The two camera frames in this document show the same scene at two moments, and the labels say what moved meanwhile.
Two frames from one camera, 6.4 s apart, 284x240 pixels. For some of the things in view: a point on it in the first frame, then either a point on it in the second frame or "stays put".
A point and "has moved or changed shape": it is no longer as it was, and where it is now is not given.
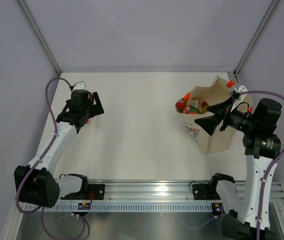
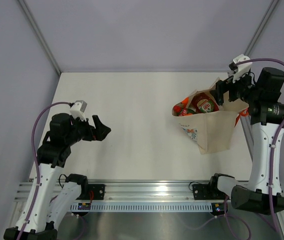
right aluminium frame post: x=255 y=37 stays put
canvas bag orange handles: x=193 y=107 has moved or changed shape
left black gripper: x=96 y=109 to x=98 y=134
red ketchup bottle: x=90 y=99 to x=203 y=102
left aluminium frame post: x=37 y=32 stays put
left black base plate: x=98 y=191 stays put
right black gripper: x=210 y=123 to x=222 y=87
